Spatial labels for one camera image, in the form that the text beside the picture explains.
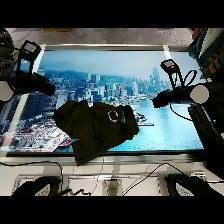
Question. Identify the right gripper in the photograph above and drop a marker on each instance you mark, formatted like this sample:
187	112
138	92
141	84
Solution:
165	98

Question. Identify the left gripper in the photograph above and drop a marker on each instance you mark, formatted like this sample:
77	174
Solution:
44	85

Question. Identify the black garment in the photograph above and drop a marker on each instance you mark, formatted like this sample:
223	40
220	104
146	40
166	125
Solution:
96	130

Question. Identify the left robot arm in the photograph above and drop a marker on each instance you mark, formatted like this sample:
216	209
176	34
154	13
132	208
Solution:
6	90

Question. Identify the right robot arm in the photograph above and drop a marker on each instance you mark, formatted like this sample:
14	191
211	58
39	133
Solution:
199	94

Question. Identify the heap of clothes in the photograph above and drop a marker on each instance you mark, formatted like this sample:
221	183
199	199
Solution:
208	53

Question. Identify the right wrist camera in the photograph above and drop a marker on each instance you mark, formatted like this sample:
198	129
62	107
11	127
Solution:
170	65

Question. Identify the silver frame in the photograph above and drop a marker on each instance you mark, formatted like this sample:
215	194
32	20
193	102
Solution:
113	186

